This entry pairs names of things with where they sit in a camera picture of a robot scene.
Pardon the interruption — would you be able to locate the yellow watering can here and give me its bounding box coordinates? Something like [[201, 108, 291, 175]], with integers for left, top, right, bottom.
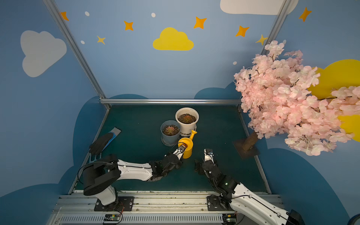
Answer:
[[178, 130, 197, 159]]

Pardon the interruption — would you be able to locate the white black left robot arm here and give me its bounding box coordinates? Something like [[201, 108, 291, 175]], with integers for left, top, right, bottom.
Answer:
[[82, 149, 183, 206]]

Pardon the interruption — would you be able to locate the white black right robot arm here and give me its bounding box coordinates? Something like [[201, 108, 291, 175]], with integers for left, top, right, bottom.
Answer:
[[195, 160, 305, 225]]

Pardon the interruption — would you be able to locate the red-green succulent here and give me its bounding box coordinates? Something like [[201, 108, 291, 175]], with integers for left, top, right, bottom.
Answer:
[[162, 125, 180, 136]]

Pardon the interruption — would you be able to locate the dark succulent in white pot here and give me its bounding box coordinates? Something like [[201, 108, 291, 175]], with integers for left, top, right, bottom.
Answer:
[[178, 113, 197, 124]]

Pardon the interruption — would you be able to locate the white pot saucer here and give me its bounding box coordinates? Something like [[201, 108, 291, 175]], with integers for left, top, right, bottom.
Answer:
[[180, 130, 197, 137]]

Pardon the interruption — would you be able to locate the blue-grey plant pot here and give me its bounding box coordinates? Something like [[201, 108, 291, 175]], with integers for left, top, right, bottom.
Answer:
[[160, 120, 180, 146]]

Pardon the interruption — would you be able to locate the white plant pot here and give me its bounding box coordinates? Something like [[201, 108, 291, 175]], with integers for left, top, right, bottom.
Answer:
[[175, 107, 199, 137]]

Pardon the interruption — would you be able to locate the right green circuit board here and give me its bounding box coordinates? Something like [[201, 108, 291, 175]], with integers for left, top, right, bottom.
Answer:
[[222, 214, 237, 225]]

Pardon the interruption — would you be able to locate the green circuit board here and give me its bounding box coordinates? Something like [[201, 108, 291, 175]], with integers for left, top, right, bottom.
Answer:
[[104, 214, 121, 222], [222, 214, 237, 225]]

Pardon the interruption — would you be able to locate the blue grey trowel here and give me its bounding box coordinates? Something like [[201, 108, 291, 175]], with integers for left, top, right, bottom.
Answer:
[[103, 127, 122, 150]]

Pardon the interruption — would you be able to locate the black garden glove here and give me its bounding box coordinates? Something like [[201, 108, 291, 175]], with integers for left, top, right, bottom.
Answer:
[[89, 135, 106, 156]]

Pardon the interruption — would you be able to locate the left green circuit board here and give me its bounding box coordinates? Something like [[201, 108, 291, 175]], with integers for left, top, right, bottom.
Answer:
[[104, 214, 121, 222]]

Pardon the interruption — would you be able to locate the pink blossom artificial tree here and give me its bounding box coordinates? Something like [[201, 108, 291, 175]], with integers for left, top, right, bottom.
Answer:
[[234, 41, 360, 156]]

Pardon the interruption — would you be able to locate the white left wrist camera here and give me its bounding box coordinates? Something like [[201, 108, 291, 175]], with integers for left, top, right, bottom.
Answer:
[[173, 145, 186, 160]]

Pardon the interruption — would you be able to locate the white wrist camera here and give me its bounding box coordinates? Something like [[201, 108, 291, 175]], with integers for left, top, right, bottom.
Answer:
[[173, 145, 186, 160], [204, 149, 214, 164]]

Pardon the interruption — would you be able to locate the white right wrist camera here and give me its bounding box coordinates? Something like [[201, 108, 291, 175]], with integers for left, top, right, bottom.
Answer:
[[204, 149, 214, 164]]

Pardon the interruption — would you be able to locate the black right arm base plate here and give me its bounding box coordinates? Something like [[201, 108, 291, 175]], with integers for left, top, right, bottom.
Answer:
[[206, 195, 248, 212]]

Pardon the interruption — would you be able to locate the brown tree base plate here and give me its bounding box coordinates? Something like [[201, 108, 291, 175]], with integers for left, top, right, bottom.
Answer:
[[232, 139, 260, 159]]

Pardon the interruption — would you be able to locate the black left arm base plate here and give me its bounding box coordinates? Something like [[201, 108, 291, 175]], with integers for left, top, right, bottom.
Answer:
[[94, 196, 134, 212]]

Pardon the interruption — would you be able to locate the aluminium frame rail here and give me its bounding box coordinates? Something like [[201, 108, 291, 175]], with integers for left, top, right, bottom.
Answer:
[[100, 98, 241, 105]]

